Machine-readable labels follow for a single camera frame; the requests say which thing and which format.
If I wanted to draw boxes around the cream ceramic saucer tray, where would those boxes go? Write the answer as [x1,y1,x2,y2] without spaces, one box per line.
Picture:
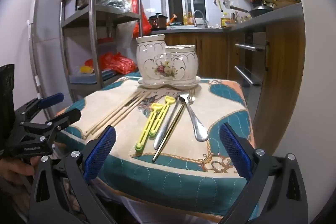
[138,76,201,89]

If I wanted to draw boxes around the steel kitchen faucet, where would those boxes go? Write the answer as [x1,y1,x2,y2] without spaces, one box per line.
[193,10,206,28]

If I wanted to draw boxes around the red box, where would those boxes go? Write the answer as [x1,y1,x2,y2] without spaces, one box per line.
[97,36,116,45]

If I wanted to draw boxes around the slim silver metal spoon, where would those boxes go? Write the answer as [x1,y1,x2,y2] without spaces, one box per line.
[154,95,184,149]

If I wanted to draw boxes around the cream floral ceramic utensil holder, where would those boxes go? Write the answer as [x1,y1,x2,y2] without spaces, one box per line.
[136,34,198,82]

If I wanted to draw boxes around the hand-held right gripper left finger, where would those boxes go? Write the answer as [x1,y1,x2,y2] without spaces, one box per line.
[28,125,117,224]

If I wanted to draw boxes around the wooden chopstick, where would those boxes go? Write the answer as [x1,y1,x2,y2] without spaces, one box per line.
[104,93,152,128]
[93,93,148,135]
[89,92,144,135]
[84,91,139,134]

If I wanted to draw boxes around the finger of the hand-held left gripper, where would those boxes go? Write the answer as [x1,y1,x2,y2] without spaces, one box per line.
[14,93,65,122]
[5,108,82,159]

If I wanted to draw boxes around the yellow label oil bottle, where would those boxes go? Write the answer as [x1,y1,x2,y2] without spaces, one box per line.
[220,13,231,28]

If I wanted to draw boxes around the blue grey box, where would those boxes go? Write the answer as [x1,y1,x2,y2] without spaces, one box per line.
[70,70,116,84]

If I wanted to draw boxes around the printed quilted table cover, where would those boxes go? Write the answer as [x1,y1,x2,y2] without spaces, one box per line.
[54,72,255,220]

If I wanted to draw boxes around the stainless steel shelf rack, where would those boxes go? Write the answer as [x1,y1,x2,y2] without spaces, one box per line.
[59,0,142,98]

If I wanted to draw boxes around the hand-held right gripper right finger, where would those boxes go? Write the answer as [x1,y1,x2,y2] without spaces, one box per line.
[219,123,309,224]

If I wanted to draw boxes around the brown frying pan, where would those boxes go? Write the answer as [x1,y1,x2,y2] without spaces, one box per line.
[249,0,301,8]

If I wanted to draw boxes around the clear crumpled plastic bag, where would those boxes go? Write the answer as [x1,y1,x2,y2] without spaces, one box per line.
[100,0,132,13]

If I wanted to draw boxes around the large red plastic bag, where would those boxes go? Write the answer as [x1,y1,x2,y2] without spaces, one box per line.
[85,52,137,75]

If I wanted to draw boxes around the black wok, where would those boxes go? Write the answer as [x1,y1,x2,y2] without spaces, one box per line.
[230,5,273,18]

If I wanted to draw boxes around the yellow plastic utensil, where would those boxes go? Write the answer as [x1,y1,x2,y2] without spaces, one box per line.
[150,98,176,136]
[135,104,164,153]

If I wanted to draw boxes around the wooden base cabinet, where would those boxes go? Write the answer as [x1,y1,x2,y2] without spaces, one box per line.
[151,2,306,148]

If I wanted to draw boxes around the black gold metal chopstick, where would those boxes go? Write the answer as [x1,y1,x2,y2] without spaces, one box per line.
[152,102,187,163]

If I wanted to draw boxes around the large silver metal spoon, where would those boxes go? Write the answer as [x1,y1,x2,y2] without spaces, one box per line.
[181,93,210,142]

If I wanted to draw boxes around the white plastic bag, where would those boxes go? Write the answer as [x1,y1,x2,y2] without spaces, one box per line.
[118,22,139,56]

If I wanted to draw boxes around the hanging red plastic bag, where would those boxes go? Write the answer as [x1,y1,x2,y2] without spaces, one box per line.
[131,0,153,37]

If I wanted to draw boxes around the yellow liquid bottle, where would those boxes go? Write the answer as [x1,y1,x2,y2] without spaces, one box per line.
[184,11,195,26]

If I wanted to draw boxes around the person's left hand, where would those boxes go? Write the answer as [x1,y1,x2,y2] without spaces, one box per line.
[0,157,36,188]

